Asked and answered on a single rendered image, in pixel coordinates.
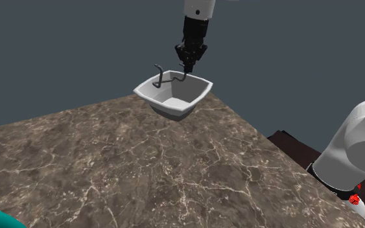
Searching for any dark grey bent metal hook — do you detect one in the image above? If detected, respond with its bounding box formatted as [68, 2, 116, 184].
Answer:
[152, 63, 188, 89]

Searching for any white square bowl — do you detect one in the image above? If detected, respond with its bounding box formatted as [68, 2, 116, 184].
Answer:
[133, 69, 214, 122]

